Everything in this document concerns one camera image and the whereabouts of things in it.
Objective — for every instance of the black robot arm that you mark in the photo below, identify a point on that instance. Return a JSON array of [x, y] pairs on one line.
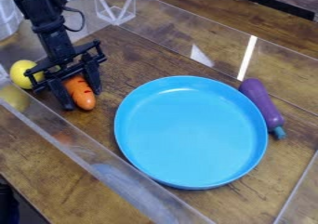
[[44, 15]]

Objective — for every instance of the yellow toy lemon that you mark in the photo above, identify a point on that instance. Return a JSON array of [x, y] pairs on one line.
[[16, 73]]

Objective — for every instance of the clear acrylic barrier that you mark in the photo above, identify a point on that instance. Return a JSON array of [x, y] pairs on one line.
[[59, 157]]

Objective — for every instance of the purple toy eggplant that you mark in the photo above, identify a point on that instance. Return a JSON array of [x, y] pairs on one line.
[[254, 90]]

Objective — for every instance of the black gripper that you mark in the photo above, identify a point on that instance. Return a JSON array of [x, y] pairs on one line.
[[65, 60]]

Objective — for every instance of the orange toy carrot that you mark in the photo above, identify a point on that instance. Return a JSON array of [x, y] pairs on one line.
[[80, 92]]

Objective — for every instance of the blue round plate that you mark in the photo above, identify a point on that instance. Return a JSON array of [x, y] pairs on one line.
[[190, 132]]

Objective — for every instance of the white patterned curtain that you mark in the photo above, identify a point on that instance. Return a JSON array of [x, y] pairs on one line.
[[11, 18]]

